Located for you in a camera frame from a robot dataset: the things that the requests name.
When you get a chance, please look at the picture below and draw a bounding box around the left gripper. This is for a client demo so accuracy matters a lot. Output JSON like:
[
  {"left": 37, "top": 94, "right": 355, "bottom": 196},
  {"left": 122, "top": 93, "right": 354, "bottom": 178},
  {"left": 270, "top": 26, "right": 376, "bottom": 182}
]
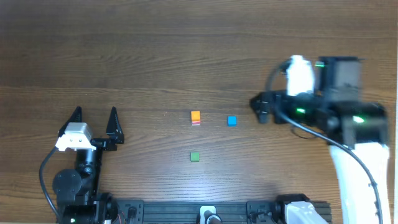
[{"left": 58, "top": 106, "right": 126, "bottom": 152}]

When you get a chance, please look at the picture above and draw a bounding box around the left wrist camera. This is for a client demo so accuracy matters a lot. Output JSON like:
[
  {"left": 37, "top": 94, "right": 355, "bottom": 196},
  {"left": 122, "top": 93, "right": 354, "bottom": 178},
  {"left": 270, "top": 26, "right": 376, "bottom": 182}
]
[{"left": 55, "top": 122, "right": 94, "bottom": 152}]

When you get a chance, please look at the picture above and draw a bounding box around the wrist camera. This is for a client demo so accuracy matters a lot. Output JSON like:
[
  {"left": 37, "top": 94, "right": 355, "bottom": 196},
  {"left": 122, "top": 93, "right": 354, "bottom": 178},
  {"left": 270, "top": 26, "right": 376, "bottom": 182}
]
[
  {"left": 55, "top": 122, "right": 94, "bottom": 152},
  {"left": 285, "top": 55, "right": 315, "bottom": 96}
]

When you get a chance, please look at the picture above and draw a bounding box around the mounting rail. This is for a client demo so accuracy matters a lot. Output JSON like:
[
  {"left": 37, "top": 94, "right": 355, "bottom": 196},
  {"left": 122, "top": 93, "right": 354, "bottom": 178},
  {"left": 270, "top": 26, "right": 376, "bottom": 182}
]
[{"left": 102, "top": 199, "right": 332, "bottom": 224}]

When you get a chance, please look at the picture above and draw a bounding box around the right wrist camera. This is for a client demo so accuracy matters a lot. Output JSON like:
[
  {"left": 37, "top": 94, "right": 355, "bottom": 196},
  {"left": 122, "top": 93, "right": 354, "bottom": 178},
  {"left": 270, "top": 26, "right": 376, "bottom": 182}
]
[{"left": 285, "top": 55, "right": 315, "bottom": 96}]

